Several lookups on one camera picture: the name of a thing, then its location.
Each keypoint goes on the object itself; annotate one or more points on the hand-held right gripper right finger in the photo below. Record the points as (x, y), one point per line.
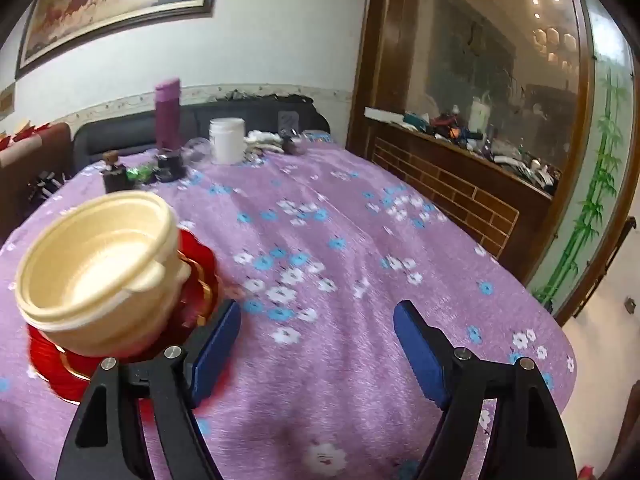
(417, 350)

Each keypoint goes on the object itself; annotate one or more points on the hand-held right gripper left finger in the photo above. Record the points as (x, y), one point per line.
(217, 355)

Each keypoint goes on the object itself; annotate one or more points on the red gold-rimmed plate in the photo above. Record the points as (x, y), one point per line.
(192, 285)
(50, 365)

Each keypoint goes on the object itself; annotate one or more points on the purple floral tablecloth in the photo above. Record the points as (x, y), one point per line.
(340, 400)

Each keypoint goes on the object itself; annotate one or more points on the black round tin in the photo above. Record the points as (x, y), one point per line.
(170, 169)

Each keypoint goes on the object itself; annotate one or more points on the green wrapper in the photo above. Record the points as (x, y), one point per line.
(140, 175)

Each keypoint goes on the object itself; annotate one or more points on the dark jar with cork knob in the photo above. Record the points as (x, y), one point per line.
(116, 177)

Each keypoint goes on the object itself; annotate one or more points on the white plastic jar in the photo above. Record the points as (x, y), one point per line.
(227, 142)

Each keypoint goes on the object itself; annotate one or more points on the shelf clutter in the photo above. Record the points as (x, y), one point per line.
(510, 155)

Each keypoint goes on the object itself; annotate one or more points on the white cloth gloves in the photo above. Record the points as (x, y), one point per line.
(262, 140)

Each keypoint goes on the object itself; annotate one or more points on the white flat box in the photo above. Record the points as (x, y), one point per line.
(385, 115)

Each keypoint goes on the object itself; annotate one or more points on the black leather sofa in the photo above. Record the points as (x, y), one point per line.
(125, 135)

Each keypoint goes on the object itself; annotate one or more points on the small black objects pile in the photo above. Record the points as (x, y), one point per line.
(49, 182)

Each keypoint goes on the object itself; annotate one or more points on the black phone stand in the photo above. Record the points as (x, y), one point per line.
(289, 122)

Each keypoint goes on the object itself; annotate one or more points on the white plastic jug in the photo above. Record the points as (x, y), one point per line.
(481, 115)

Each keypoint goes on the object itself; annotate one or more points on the purple thermos bottle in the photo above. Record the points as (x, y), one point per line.
(168, 115)

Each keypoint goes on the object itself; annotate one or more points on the brown wooden chair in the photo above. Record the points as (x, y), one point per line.
(35, 170)

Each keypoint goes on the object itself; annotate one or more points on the dark clothes pile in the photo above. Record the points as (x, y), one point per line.
(265, 96)

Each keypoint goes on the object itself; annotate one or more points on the wooden glass partition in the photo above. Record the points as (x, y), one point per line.
(365, 60)

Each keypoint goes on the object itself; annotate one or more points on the red paper decorations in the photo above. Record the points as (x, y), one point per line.
(22, 134)

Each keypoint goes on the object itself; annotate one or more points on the bamboo wall decal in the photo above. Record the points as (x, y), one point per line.
(595, 185)

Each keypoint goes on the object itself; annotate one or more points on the small yellow wall plaque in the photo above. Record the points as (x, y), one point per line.
(6, 102)

